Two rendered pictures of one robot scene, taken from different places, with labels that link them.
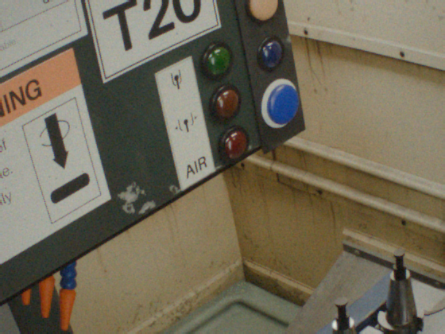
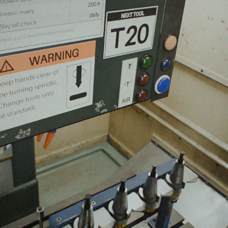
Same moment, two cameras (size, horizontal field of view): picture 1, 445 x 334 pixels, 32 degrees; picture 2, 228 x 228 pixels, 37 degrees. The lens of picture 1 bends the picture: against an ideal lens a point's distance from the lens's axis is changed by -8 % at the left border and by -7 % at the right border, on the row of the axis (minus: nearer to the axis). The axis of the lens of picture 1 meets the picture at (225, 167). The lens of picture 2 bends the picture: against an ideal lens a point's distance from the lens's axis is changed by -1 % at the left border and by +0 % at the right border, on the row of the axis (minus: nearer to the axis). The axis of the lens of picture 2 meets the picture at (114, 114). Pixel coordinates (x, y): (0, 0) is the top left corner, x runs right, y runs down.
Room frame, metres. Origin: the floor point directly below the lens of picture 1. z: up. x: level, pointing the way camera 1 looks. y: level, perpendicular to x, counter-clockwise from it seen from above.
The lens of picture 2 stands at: (-0.01, 0.06, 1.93)
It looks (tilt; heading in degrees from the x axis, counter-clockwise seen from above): 32 degrees down; 357
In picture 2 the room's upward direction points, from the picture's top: 5 degrees clockwise
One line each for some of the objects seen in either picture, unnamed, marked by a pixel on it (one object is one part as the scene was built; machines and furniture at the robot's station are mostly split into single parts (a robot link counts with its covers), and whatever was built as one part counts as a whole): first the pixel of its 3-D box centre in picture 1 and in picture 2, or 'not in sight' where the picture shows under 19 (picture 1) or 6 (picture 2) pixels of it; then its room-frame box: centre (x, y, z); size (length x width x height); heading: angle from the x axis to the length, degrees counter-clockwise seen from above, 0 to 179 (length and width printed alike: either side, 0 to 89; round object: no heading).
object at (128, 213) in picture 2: not in sight; (119, 210); (0.66, -0.01, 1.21); 0.06 x 0.06 x 0.03
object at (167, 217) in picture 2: not in sight; (167, 201); (0.87, -0.20, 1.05); 0.10 x 0.05 x 0.30; 37
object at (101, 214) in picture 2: not in sight; (103, 218); (0.63, 0.03, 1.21); 0.07 x 0.05 x 0.01; 37
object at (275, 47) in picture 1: (271, 53); (165, 64); (0.55, -0.05, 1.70); 0.02 x 0.01 x 0.02; 127
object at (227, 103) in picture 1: (226, 103); (144, 79); (0.53, -0.01, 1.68); 0.02 x 0.01 x 0.02; 127
